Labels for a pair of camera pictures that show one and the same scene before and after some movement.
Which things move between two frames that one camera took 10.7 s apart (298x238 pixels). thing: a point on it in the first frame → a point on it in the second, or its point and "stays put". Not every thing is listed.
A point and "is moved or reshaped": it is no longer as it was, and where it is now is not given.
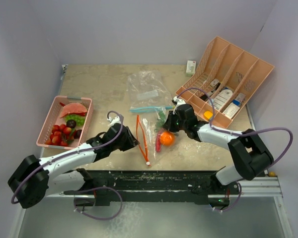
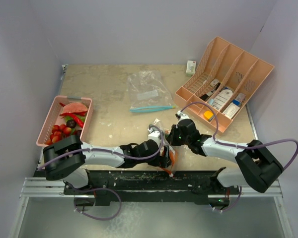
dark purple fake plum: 71,123 stays put
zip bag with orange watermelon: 156,142 → 172,154
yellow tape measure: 208,114 stays put
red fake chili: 158,144 is moved or reshaped
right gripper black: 168,125 → 171,138
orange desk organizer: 223,79 stays put
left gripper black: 131,141 → 164,160
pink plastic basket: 53,119 stays put
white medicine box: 231,110 stays put
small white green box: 190,68 stays put
